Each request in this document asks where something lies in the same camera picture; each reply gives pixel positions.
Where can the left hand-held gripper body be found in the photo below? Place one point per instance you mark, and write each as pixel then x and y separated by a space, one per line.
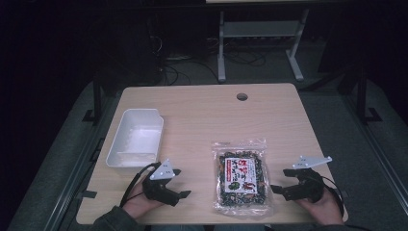
pixel 158 189

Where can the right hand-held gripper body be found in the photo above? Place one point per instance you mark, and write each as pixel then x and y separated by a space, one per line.
pixel 306 187

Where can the clear dried mix snack packet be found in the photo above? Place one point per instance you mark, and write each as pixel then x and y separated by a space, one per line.
pixel 242 179

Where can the white plastic bin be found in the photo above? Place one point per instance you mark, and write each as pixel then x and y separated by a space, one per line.
pixel 136 141

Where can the person's left hand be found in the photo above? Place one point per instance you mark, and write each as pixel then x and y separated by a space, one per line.
pixel 139 202

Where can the person's right hand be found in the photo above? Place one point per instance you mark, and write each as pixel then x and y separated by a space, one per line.
pixel 324 208

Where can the black metal stand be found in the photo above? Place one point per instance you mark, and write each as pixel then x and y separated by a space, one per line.
pixel 362 99
pixel 96 99

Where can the white metal stand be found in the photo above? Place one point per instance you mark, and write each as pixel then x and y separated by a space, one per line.
pixel 260 30

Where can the grey metal rail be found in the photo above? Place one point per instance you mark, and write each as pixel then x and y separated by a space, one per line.
pixel 73 179
pixel 378 154

